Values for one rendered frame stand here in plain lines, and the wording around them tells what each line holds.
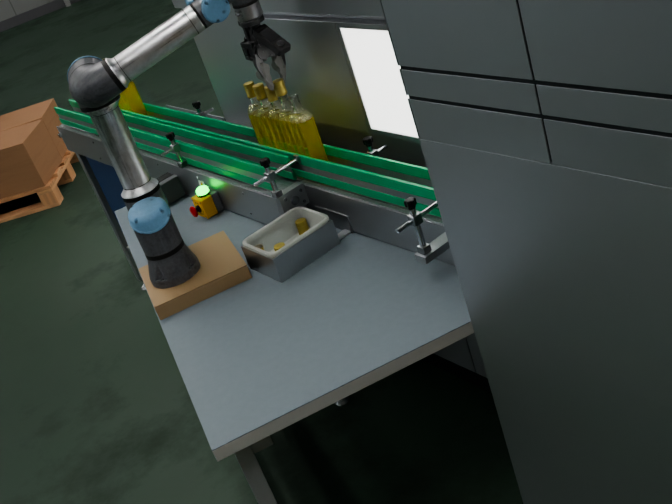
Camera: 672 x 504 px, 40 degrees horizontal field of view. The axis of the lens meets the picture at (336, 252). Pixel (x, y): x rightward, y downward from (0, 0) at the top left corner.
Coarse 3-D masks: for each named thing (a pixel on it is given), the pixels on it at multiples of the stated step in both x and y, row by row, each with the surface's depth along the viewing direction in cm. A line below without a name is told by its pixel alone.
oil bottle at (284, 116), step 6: (282, 114) 271; (288, 114) 270; (282, 120) 272; (288, 120) 270; (282, 126) 274; (288, 126) 271; (288, 132) 273; (288, 138) 275; (294, 138) 273; (288, 144) 277; (294, 144) 274; (294, 150) 276
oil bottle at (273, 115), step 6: (276, 108) 275; (270, 114) 276; (276, 114) 274; (270, 120) 278; (276, 120) 275; (276, 126) 277; (276, 132) 279; (282, 132) 277; (276, 138) 281; (282, 138) 278; (282, 144) 280; (288, 150) 280
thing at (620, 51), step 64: (384, 0) 173; (448, 0) 159; (512, 0) 147; (576, 0) 137; (640, 0) 129; (448, 64) 168; (512, 64) 155; (576, 64) 144; (640, 64) 134; (448, 128) 178; (512, 128) 164; (576, 128) 152; (640, 128) 141
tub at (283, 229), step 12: (288, 216) 271; (300, 216) 273; (312, 216) 267; (324, 216) 262; (264, 228) 267; (276, 228) 270; (288, 228) 272; (312, 228) 258; (252, 240) 266; (264, 240) 268; (276, 240) 270; (288, 240) 272; (264, 252) 254; (276, 252) 252
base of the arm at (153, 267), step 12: (168, 252) 260; (180, 252) 263; (192, 252) 269; (156, 264) 262; (168, 264) 262; (180, 264) 263; (192, 264) 267; (156, 276) 264; (168, 276) 262; (180, 276) 263; (192, 276) 265
